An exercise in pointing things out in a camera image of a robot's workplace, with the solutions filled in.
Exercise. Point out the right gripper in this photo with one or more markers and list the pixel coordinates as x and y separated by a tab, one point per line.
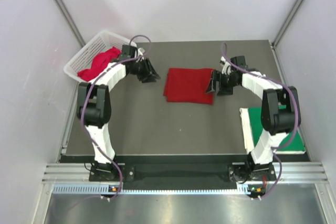
217	75

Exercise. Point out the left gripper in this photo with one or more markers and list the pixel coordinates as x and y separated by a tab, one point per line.
147	77

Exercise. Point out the dark red t shirt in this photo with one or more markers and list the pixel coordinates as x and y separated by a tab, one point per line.
188	85

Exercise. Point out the white plastic basket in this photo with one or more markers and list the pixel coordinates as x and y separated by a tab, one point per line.
101	42

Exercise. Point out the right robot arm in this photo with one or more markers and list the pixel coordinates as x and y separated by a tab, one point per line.
280	112

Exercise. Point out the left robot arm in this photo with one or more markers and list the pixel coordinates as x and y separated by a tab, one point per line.
94	104

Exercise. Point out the folded white t shirt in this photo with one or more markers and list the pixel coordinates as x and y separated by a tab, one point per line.
252	129

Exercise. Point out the pink red t shirt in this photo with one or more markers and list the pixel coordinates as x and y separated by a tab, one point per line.
99	63

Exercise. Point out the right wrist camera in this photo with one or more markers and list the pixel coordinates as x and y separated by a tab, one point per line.
226	66

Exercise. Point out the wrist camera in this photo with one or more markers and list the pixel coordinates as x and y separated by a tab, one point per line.
141	51
226	66

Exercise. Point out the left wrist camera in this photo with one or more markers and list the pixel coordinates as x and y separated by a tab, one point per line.
141	51

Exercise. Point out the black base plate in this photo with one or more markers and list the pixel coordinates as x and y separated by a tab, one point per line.
179	172

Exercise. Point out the grey slotted cable duct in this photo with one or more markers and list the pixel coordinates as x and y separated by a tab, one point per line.
105	189

